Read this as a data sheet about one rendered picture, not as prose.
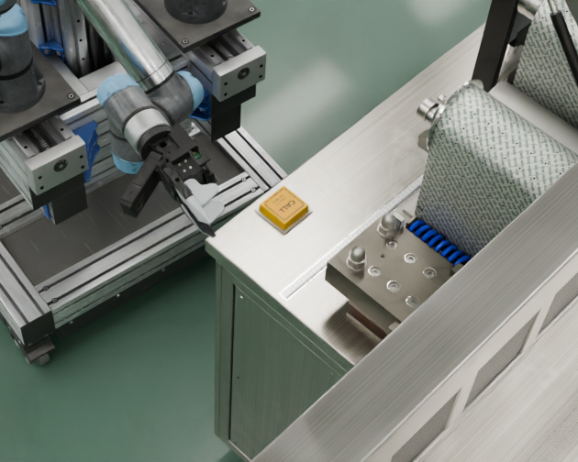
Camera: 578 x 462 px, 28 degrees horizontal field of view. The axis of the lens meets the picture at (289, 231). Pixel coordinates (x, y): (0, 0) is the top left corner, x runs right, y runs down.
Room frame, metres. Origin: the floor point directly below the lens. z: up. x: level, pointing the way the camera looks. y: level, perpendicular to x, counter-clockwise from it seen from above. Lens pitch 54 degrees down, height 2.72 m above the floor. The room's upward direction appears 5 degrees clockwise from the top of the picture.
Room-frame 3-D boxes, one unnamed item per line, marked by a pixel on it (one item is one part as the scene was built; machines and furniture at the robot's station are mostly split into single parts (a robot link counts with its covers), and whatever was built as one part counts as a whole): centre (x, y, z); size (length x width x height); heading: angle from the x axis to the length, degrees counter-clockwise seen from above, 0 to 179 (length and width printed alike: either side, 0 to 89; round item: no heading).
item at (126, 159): (1.38, 0.30, 1.09); 0.11 x 0.08 x 0.11; 150
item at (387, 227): (1.26, -0.18, 1.05); 0.04 x 0.04 x 0.04
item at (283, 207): (1.38, 0.01, 0.91); 0.07 x 0.07 x 0.02; 50
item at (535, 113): (1.37, -0.44, 1.17); 0.26 x 0.12 x 0.12; 50
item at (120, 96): (1.37, 0.31, 1.18); 0.11 x 0.08 x 0.09; 38
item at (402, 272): (1.12, -0.28, 1.00); 0.40 x 0.16 x 0.06; 50
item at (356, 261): (1.18, -0.13, 1.05); 0.04 x 0.04 x 0.04
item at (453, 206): (1.24, -0.32, 1.11); 0.23 x 0.01 x 0.18; 50
